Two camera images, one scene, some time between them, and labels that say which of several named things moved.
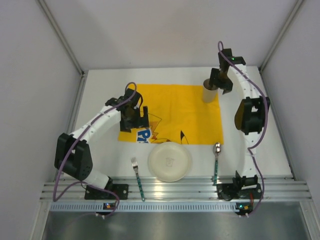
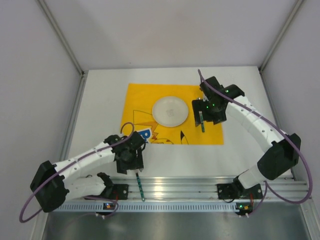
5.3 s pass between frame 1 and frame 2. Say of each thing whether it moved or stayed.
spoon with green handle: moved
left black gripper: moved
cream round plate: moved
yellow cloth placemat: stayed
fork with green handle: stayed
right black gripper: moved
